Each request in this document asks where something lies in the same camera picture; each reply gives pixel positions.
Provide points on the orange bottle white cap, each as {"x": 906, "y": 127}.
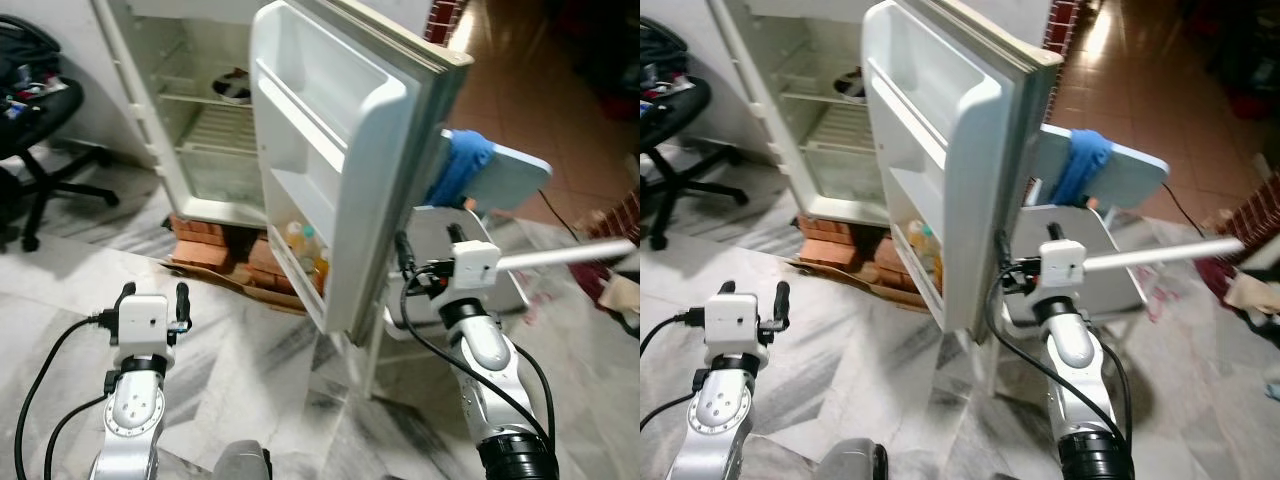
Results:
{"x": 938, "y": 272}
{"x": 322, "y": 271}

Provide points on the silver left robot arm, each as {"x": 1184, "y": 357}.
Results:
{"x": 135, "y": 410}
{"x": 722, "y": 405}

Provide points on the white fridge door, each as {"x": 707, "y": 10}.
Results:
{"x": 385, "y": 150}
{"x": 985, "y": 150}

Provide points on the white fridge cabinet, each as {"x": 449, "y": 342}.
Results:
{"x": 140, "y": 110}
{"x": 760, "y": 110}

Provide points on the blue cloth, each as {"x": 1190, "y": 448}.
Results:
{"x": 459, "y": 166}
{"x": 1086, "y": 165}

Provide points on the red brick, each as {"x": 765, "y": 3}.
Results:
{"x": 882, "y": 264}
{"x": 270, "y": 263}
{"x": 826, "y": 236}
{"x": 205, "y": 236}

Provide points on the light blue plastic chair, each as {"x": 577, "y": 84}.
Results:
{"x": 1135, "y": 172}
{"x": 515, "y": 175}

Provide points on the white pole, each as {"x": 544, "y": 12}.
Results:
{"x": 565, "y": 254}
{"x": 1165, "y": 254}

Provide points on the person in red garment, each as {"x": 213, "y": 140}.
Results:
{"x": 1248, "y": 285}
{"x": 612, "y": 290}

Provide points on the grey left robot leg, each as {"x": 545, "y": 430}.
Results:
{"x": 850, "y": 462}
{"x": 243, "y": 463}

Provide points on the black office chair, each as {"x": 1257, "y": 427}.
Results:
{"x": 670, "y": 125}
{"x": 45, "y": 130}

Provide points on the black bowl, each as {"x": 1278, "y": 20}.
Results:
{"x": 236, "y": 89}
{"x": 852, "y": 86}

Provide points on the black bag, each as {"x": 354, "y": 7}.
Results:
{"x": 25, "y": 45}
{"x": 655, "y": 50}

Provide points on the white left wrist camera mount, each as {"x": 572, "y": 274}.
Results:
{"x": 732, "y": 318}
{"x": 143, "y": 322}

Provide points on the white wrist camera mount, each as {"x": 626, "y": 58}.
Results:
{"x": 143, "y": 322}
{"x": 1062, "y": 266}
{"x": 476, "y": 266}
{"x": 732, "y": 318}

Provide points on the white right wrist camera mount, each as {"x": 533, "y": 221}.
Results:
{"x": 476, "y": 266}
{"x": 1062, "y": 266}

